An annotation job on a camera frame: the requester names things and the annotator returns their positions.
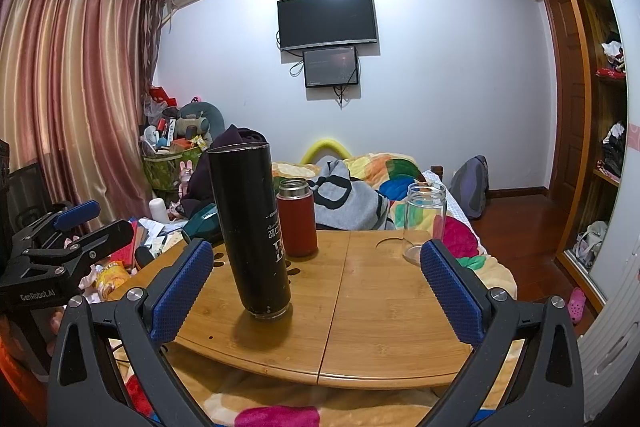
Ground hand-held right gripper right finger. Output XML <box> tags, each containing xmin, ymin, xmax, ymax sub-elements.
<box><xmin>419</xmin><ymin>238</ymin><xmax>583</xmax><ymax>427</ymax></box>

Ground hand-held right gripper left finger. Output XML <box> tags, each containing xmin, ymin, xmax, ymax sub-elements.
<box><xmin>47</xmin><ymin>238</ymin><xmax>216</xmax><ymax>427</ymax></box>

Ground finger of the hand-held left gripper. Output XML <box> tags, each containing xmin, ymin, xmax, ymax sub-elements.
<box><xmin>10</xmin><ymin>200</ymin><xmax>100</xmax><ymax>253</ymax></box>
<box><xmin>25</xmin><ymin>219</ymin><xmax>135</xmax><ymax>273</ymax></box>

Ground tall black cup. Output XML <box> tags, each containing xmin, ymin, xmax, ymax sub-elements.
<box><xmin>206</xmin><ymin>142</ymin><xmax>292</xmax><ymax>321</ymax></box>

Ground yellow snack can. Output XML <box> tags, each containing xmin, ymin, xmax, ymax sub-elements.
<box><xmin>94</xmin><ymin>260</ymin><xmax>132</xmax><ymax>301</ymax></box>

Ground black mesh chair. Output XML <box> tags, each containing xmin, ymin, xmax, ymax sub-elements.
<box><xmin>0</xmin><ymin>161</ymin><xmax>57</xmax><ymax>235</ymax></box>

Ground teal handheld appliance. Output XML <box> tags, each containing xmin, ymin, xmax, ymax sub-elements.
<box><xmin>180</xmin><ymin>203</ymin><xmax>224</xmax><ymax>246</ymax></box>

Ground clear glass jar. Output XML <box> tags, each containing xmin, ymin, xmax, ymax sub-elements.
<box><xmin>402</xmin><ymin>181</ymin><xmax>447</xmax><ymax>266</ymax></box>

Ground wooden folding table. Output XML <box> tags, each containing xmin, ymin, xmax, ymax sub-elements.
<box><xmin>102</xmin><ymin>227</ymin><xmax>518</xmax><ymax>390</ymax></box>

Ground green storage basket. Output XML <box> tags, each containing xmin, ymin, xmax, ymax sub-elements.
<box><xmin>142</xmin><ymin>149</ymin><xmax>209</xmax><ymax>204</ymax></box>

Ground pink rabbit toy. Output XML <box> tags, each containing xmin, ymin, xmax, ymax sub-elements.
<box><xmin>177</xmin><ymin>160</ymin><xmax>196</xmax><ymax>198</ymax></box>

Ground dark purple garment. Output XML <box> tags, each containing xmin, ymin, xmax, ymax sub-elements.
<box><xmin>181</xmin><ymin>124</ymin><xmax>269</xmax><ymax>219</ymax></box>

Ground grey backpack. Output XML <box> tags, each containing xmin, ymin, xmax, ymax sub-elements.
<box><xmin>449</xmin><ymin>155</ymin><xmax>490</xmax><ymax>221</ymax></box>

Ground pink slipper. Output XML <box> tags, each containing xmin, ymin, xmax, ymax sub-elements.
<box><xmin>567</xmin><ymin>287</ymin><xmax>586</xmax><ymax>326</ymax></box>

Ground pink striped curtain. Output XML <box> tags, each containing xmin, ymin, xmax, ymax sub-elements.
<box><xmin>0</xmin><ymin>0</ymin><xmax>168</xmax><ymax>230</ymax></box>

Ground red thermos bottle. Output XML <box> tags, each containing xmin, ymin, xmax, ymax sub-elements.
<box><xmin>276</xmin><ymin>178</ymin><xmax>319</xmax><ymax>259</ymax></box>

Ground grey cloth with black print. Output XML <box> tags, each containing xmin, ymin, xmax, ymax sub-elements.
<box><xmin>305</xmin><ymin>159</ymin><xmax>397</xmax><ymax>231</ymax></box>

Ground red plastic bag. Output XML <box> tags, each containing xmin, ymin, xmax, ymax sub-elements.
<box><xmin>149</xmin><ymin>85</ymin><xmax>177</xmax><ymax>108</ymax></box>

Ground grey handbag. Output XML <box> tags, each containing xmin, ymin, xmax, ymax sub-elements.
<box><xmin>574</xmin><ymin>220</ymin><xmax>609</xmax><ymax>264</ymax></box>

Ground grey neck pillow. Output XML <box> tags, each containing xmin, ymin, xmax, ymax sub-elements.
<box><xmin>177</xmin><ymin>101</ymin><xmax>226</xmax><ymax>138</ymax></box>

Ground yellow foam arch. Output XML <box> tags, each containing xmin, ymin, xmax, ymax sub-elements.
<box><xmin>300</xmin><ymin>138</ymin><xmax>354</xmax><ymax>166</ymax></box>

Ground wooden wardrobe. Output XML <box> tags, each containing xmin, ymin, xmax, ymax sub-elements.
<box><xmin>469</xmin><ymin>0</ymin><xmax>632</xmax><ymax>314</ymax></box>

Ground small black wall monitor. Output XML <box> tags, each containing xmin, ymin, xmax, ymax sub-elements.
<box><xmin>302</xmin><ymin>47</ymin><xmax>360</xmax><ymax>88</ymax></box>

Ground large black wall television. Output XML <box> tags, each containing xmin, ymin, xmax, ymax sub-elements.
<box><xmin>277</xmin><ymin>0</ymin><xmax>379</xmax><ymax>52</ymax></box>

